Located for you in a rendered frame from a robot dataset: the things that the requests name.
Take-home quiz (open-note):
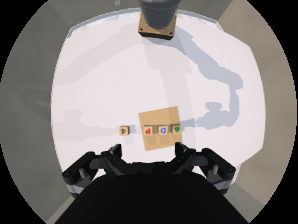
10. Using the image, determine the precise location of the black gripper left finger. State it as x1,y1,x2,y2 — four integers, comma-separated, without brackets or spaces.
62,144,138,199

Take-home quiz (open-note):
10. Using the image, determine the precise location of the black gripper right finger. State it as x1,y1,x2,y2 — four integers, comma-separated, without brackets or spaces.
159,142,236,195

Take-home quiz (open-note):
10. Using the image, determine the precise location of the tan flat square mat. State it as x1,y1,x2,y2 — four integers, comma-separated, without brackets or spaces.
138,106,182,151

